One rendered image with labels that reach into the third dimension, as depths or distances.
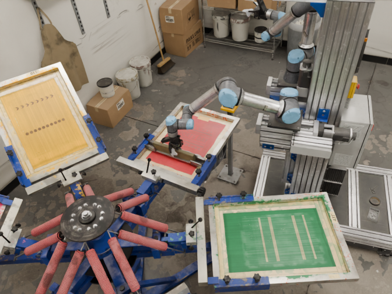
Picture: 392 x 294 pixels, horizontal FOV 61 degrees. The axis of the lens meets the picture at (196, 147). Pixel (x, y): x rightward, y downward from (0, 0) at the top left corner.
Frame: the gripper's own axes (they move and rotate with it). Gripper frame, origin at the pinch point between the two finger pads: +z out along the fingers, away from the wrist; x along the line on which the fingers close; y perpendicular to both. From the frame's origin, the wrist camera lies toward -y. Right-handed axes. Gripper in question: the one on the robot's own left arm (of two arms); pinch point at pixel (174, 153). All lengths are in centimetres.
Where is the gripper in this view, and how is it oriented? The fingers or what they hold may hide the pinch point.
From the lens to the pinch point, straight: 255.5
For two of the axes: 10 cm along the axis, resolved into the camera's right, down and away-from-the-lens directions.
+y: 8.8, 2.9, -3.8
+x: 4.7, -6.4, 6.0
